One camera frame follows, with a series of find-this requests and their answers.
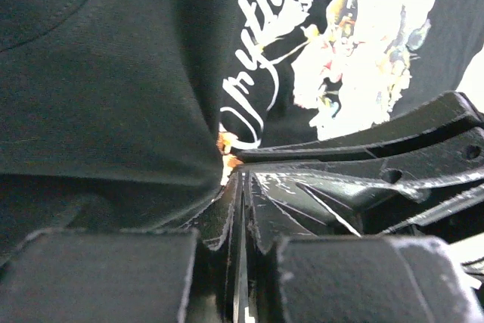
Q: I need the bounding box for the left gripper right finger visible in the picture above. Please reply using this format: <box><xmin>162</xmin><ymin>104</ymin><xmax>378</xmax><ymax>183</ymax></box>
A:
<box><xmin>244</xmin><ymin>177</ymin><xmax>483</xmax><ymax>322</ymax></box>

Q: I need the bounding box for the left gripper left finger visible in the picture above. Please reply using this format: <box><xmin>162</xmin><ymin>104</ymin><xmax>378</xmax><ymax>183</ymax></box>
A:
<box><xmin>1</xmin><ymin>175</ymin><xmax>238</xmax><ymax>322</ymax></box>

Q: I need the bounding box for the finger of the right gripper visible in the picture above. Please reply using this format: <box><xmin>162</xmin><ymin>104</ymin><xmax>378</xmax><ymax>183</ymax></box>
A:
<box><xmin>237</xmin><ymin>92</ymin><xmax>483</xmax><ymax>163</ymax></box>
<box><xmin>241</xmin><ymin>127</ymin><xmax>483</xmax><ymax>236</ymax></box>

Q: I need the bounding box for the orange butterfly brooch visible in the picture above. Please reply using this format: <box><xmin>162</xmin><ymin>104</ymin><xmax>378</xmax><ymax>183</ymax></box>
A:
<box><xmin>216</xmin><ymin>132</ymin><xmax>242</xmax><ymax>186</ymax></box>

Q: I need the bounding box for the black printed t-shirt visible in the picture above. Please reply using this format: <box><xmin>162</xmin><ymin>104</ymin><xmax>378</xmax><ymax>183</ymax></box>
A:
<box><xmin>1</xmin><ymin>0</ymin><xmax>483</xmax><ymax>255</ymax></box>

